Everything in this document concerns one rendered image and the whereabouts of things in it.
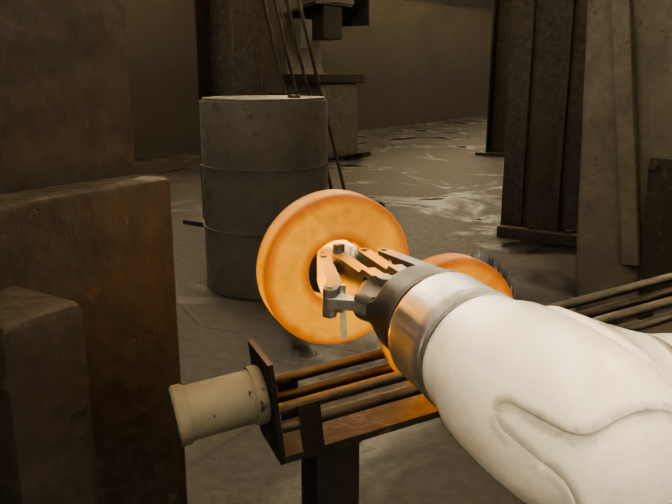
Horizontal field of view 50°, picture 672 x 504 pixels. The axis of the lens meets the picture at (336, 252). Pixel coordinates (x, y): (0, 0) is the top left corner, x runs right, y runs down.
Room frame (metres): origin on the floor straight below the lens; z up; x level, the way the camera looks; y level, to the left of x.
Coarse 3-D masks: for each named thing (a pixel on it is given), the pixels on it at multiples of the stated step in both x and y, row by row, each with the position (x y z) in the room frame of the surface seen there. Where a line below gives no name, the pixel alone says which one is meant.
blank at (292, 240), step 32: (320, 192) 0.69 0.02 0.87; (352, 192) 0.70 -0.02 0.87; (288, 224) 0.66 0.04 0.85; (320, 224) 0.67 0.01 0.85; (352, 224) 0.68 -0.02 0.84; (384, 224) 0.70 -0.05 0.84; (288, 256) 0.66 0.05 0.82; (288, 288) 0.66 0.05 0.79; (288, 320) 0.66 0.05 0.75; (320, 320) 0.68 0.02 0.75; (352, 320) 0.69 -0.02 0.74
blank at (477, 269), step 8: (432, 256) 0.75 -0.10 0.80; (440, 256) 0.75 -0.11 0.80; (448, 256) 0.74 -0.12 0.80; (456, 256) 0.74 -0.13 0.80; (464, 256) 0.75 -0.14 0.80; (432, 264) 0.73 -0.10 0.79; (440, 264) 0.72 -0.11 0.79; (448, 264) 0.73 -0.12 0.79; (456, 264) 0.73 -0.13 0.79; (464, 264) 0.73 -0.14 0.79; (472, 264) 0.74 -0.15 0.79; (480, 264) 0.74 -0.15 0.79; (464, 272) 0.73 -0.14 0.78; (472, 272) 0.74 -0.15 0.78; (480, 272) 0.74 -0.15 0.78; (488, 272) 0.74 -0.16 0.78; (496, 272) 0.75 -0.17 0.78; (480, 280) 0.74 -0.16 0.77; (488, 280) 0.74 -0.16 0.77; (496, 280) 0.75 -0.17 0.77; (504, 280) 0.75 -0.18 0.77; (496, 288) 0.75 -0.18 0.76; (504, 288) 0.75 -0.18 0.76; (512, 296) 0.76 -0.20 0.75; (384, 352) 0.73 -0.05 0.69; (392, 360) 0.71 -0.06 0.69; (392, 368) 0.73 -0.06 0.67
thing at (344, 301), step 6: (342, 288) 0.56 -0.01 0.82; (342, 294) 0.56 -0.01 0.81; (348, 294) 0.56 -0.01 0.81; (324, 300) 0.55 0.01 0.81; (330, 300) 0.55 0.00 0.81; (336, 300) 0.55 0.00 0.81; (342, 300) 0.55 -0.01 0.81; (348, 300) 0.55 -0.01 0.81; (324, 306) 0.55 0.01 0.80; (330, 306) 0.55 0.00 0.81; (336, 306) 0.55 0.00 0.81; (342, 306) 0.55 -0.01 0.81; (348, 306) 0.55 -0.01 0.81; (354, 306) 0.55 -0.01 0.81; (360, 306) 0.54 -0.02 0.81; (342, 312) 0.56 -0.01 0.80
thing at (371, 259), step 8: (360, 256) 0.66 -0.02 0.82; (368, 256) 0.64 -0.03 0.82; (376, 256) 0.64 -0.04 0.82; (368, 264) 0.64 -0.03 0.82; (376, 264) 0.62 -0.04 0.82; (384, 264) 0.62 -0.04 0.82; (392, 264) 0.62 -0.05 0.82; (400, 264) 0.60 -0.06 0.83; (384, 272) 0.61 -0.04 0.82; (392, 272) 0.59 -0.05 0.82
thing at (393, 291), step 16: (400, 272) 0.53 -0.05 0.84; (416, 272) 0.52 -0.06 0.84; (432, 272) 0.52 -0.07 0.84; (368, 288) 0.56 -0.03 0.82; (384, 288) 0.52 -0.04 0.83; (400, 288) 0.51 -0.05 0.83; (368, 304) 0.53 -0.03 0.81; (384, 304) 0.51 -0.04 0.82; (368, 320) 0.53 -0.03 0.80; (384, 320) 0.51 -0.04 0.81; (384, 336) 0.51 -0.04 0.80
